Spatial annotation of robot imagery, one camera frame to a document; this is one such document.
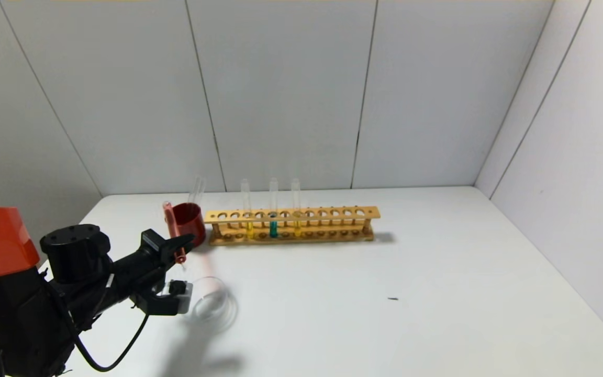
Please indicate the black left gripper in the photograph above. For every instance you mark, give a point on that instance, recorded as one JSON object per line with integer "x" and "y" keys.
{"x": 154, "y": 243}

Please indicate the test tube with red pigment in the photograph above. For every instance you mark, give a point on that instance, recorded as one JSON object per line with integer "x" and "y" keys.
{"x": 170, "y": 220}

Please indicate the test tube with yellow pigment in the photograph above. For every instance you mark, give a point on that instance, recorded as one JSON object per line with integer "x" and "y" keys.
{"x": 249, "y": 230}
{"x": 297, "y": 228}

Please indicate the orange and black left arm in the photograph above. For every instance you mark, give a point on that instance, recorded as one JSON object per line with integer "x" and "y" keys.
{"x": 19, "y": 314}

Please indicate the empty clear test tube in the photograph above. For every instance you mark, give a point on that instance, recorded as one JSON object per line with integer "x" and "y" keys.
{"x": 199, "y": 191}

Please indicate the test tube with teal pigment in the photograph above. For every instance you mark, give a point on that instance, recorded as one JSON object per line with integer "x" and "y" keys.
{"x": 273, "y": 229}

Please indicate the wooden test tube rack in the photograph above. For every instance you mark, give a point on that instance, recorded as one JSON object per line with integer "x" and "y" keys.
{"x": 333, "y": 213}

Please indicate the dark red cup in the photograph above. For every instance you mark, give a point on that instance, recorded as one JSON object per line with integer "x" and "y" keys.
{"x": 191, "y": 228}

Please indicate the clear glass beaker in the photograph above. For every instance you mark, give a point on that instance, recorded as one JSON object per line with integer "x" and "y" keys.
{"x": 218, "y": 309}

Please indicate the grey and black wrist camera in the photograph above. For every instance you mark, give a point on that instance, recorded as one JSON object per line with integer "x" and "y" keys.
{"x": 181, "y": 301}

